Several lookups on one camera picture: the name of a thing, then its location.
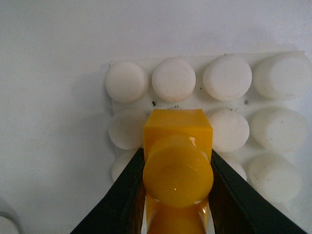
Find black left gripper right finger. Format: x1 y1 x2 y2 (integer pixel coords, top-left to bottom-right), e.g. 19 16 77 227
209 151 304 234

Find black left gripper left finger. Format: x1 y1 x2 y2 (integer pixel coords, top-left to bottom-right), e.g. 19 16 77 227
71 148 146 234

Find yellow two-stud toy block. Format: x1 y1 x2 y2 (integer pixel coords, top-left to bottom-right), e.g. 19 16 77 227
143 109 214 234

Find white studded base plate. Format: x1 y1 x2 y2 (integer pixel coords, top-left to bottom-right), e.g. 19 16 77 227
104 51 312 233

